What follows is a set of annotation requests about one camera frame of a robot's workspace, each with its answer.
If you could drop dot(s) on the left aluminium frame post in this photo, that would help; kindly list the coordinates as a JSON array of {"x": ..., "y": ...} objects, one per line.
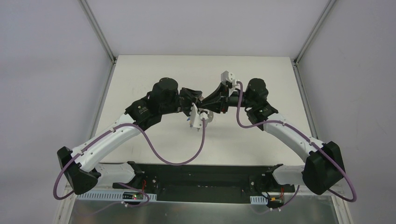
[{"x": 97, "y": 30}]

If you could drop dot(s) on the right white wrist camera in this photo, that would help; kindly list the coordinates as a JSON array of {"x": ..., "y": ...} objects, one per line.
[{"x": 229, "y": 79}]

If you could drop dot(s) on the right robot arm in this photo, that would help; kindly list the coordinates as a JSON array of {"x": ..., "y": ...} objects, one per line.
[{"x": 323, "y": 164}]

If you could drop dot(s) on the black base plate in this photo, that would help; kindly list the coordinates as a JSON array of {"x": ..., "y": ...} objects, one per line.
[{"x": 206, "y": 183}]

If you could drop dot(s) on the aluminium frame post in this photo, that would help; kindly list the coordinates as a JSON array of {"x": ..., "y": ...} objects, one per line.
[
  {"x": 97, "y": 30},
  {"x": 315, "y": 30}
]

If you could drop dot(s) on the right aluminium frame post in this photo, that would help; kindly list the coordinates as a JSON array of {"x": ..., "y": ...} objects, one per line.
[{"x": 315, "y": 30}]

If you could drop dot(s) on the white cable duct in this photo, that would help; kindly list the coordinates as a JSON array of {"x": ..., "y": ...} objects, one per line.
[
  {"x": 258, "y": 200},
  {"x": 127, "y": 196}
]

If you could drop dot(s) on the right white cable duct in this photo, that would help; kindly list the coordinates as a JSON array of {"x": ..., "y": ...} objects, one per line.
[{"x": 258, "y": 200}]

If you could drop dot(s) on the left white cable duct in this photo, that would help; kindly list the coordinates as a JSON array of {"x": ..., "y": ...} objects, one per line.
[{"x": 127, "y": 196}]

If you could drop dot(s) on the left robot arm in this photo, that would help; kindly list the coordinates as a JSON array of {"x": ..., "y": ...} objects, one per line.
[{"x": 80, "y": 165}]

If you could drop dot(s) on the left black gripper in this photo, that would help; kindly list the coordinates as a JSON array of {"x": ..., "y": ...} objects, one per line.
[{"x": 188, "y": 99}]

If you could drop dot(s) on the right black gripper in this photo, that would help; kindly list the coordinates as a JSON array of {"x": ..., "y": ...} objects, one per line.
[{"x": 222, "y": 97}]

